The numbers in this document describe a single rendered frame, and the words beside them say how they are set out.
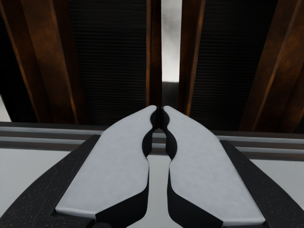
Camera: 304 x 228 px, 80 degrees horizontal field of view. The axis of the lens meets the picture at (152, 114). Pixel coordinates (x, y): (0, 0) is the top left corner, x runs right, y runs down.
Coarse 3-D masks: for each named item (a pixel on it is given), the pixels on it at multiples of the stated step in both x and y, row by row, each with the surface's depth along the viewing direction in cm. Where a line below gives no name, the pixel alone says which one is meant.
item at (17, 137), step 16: (0, 128) 24; (16, 128) 24; (32, 128) 23; (48, 128) 23; (64, 128) 23; (80, 128) 23; (96, 128) 24; (0, 144) 23; (16, 144) 23; (32, 144) 23; (48, 144) 23; (64, 144) 23; (80, 144) 23; (160, 144) 22; (240, 144) 23; (256, 144) 23; (272, 144) 23; (288, 144) 23
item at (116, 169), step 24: (120, 120) 10; (144, 120) 10; (96, 144) 8; (120, 144) 8; (144, 144) 9; (96, 168) 7; (120, 168) 7; (144, 168) 7; (72, 192) 6; (96, 192) 6; (120, 192) 6; (144, 192) 6; (96, 216) 5; (120, 216) 6
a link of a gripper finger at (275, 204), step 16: (224, 144) 8; (240, 160) 7; (240, 176) 7; (256, 176) 7; (256, 192) 6; (272, 192) 6; (272, 208) 6; (288, 208) 6; (272, 224) 5; (288, 224) 5
